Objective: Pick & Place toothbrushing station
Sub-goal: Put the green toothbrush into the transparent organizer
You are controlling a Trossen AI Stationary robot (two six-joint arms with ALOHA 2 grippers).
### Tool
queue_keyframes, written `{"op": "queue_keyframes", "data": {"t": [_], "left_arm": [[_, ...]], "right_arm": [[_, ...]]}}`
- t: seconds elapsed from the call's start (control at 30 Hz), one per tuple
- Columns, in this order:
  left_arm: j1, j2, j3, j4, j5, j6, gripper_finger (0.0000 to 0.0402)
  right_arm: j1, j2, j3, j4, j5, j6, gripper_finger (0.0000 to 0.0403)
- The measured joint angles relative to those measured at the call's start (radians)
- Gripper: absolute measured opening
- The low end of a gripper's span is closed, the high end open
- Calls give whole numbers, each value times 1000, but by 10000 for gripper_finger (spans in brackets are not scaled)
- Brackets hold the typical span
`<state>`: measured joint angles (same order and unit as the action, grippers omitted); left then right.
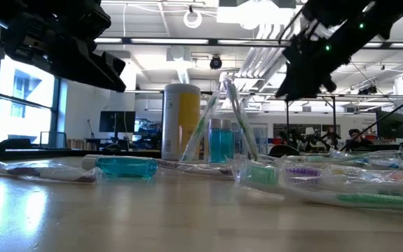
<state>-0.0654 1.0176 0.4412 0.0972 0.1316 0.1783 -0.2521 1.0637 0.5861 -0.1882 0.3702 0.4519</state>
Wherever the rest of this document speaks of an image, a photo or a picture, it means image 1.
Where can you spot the black metal rig frame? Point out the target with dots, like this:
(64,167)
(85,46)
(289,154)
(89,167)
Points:
(287,119)

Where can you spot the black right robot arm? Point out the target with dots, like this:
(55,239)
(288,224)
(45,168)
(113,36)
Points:
(380,21)

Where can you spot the person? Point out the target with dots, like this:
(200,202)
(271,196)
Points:
(354,136)

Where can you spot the clear acrylic organizer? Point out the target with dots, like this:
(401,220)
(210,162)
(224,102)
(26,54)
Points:
(206,147)

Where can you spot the pile of packaged toothbrushes right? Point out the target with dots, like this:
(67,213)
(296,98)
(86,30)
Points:
(369,200)

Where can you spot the overhead light bar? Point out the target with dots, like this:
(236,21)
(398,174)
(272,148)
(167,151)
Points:
(169,41)

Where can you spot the black ceiling camera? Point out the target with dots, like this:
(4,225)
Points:
(216,62)

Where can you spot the white canister yellow label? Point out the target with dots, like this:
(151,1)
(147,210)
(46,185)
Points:
(173,122)

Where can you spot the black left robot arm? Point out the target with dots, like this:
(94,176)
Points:
(47,21)

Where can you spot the teal mouthwash bottle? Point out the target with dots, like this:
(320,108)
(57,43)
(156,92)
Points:
(227,147)
(215,147)
(124,167)

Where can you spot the blue toothbrush in wrapper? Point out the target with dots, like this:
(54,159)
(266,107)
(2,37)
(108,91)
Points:
(362,162)

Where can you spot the large window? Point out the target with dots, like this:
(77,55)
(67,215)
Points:
(26,115)

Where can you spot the black computer monitor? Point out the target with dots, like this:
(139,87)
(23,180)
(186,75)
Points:
(389,125)
(117,122)

